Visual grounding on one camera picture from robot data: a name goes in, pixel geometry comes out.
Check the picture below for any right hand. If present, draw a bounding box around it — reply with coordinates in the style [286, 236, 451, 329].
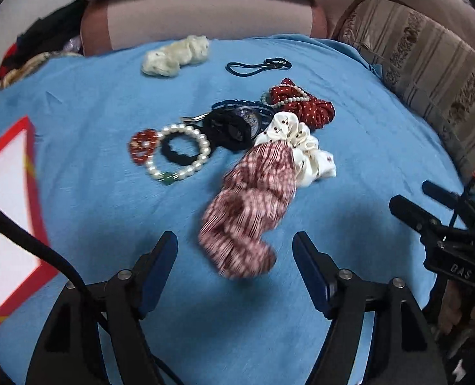
[437, 281, 475, 336]

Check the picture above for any red plaid scrunchie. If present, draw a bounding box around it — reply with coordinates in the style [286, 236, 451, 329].
[198, 141, 296, 279]

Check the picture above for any cream dotted scrunchie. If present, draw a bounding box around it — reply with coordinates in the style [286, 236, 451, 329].
[141, 35, 210, 77]

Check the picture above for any red bead bracelet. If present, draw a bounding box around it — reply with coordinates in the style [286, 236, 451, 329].
[128, 129, 159, 166]

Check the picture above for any black wavy hair tie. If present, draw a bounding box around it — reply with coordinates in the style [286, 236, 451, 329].
[160, 130, 204, 167]

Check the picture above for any blue towel bedspread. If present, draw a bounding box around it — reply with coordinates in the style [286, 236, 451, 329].
[0, 33, 469, 385]

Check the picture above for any pink brown folded blanket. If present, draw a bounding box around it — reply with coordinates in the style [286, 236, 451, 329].
[80, 0, 329, 56]

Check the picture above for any red polka dot scrunchie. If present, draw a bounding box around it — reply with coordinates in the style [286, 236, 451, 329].
[261, 78, 335, 131]

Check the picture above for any pile of dark clothes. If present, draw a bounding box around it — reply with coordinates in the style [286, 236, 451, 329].
[0, 0, 88, 88]

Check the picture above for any white dotted scrunchie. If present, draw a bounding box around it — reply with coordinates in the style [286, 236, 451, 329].
[255, 111, 336, 187]

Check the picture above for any red white jewelry box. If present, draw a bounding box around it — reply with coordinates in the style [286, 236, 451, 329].
[0, 116, 57, 325]

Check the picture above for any white pearl bracelet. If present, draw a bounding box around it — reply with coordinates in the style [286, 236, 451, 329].
[143, 123, 213, 186]

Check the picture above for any thin black hair elastic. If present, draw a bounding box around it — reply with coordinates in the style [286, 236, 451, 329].
[225, 57, 292, 77]

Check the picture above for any silver hair clip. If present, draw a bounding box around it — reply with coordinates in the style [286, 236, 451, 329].
[180, 112, 209, 124]

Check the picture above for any striped pillow at right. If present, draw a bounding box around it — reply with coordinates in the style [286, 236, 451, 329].
[338, 0, 475, 175]

